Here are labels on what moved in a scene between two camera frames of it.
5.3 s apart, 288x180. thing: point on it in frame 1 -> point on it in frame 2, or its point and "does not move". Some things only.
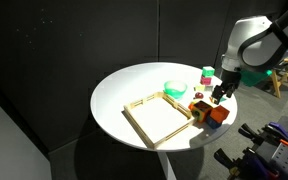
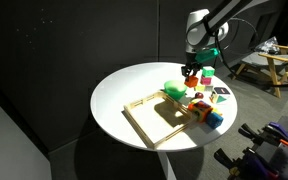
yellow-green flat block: [203, 88] does not move
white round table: [165, 107] does not move
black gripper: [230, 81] -> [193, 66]
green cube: [208, 71] does not move
